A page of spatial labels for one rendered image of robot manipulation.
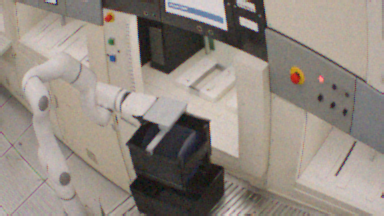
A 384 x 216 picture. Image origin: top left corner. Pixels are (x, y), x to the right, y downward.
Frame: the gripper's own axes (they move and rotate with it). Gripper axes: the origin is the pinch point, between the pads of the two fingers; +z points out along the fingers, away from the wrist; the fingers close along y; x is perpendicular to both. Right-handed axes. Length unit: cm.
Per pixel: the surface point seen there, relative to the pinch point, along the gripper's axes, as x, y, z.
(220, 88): -34, -56, -11
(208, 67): -34, -67, -22
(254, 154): -25.6, -18.2, 24.1
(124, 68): -19, -36, -45
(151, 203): -37.0, 13.6, -3.9
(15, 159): -125, -12, -178
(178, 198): -48.3, -2.5, -2.0
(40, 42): -39, -65, -154
